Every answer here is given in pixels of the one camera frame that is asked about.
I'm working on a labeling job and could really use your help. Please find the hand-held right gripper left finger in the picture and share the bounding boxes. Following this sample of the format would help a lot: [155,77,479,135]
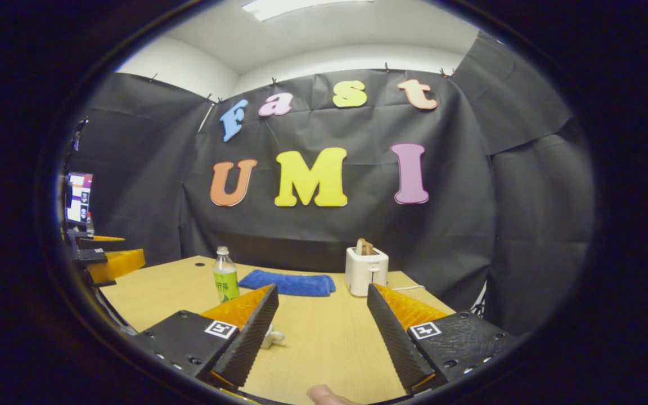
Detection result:
[132,283,281,393]

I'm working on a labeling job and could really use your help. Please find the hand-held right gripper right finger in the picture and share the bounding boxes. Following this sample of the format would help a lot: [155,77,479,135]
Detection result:
[366,282,520,395]

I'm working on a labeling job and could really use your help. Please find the white teacup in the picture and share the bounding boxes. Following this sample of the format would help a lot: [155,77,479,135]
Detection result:
[259,325,286,350]

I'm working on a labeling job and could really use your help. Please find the green label water bottle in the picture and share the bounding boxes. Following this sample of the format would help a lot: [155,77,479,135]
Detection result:
[213,246,241,304]

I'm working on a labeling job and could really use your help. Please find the computer monitor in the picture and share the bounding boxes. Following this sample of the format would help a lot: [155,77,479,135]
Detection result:
[65,172,94,226]

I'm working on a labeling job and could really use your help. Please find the blue towel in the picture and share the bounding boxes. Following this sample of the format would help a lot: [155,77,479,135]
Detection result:
[238,269,337,298]

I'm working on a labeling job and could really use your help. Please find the white toaster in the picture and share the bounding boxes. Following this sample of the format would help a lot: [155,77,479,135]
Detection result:
[345,246,390,298]

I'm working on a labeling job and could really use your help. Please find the black backdrop cloth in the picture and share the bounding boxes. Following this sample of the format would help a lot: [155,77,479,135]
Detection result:
[62,31,596,338]

